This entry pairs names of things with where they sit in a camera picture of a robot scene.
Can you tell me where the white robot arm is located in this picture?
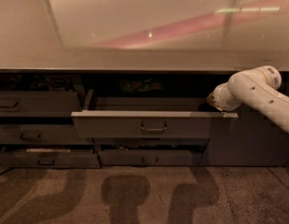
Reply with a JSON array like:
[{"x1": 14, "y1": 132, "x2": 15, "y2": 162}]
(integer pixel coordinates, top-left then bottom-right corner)
[{"x1": 207, "y1": 65, "x2": 289, "y2": 134}]

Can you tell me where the dark drawer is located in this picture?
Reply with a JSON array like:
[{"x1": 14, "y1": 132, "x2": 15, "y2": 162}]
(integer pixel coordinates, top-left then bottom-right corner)
[
  {"x1": 0, "y1": 91, "x2": 81, "y2": 118},
  {"x1": 93, "y1": 138, "x2": 209, "y2": 147},
  {"x1": 71, "y1": 90, "x2": 239, "y2": 139},
  {"x1": 0, "y1": 150, "x2": 101, "y2": 169},
  {"x1": 0, "y1": 124, "x2": 92, "y2": 145},
  {"x1": 98, "y1": 149, "x2": 202, "y2": 166}
]

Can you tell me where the dark round object in drawer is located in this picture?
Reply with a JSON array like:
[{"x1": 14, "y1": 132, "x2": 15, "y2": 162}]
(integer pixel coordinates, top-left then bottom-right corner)
[{"x1": 48, "y1": 77, "x2": 68, "y2": 91}]

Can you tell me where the dark right cabinet door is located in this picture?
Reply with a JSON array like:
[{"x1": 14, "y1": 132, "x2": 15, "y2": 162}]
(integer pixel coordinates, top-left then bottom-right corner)
[{"x1": 200, "y1": 104, "x2": 289, "y2": 166}]

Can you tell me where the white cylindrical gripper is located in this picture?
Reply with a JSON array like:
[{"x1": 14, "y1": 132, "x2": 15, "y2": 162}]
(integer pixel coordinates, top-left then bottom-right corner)
[{"x1": 206, "y1": 83, "x2": 241, "y2": 111}]

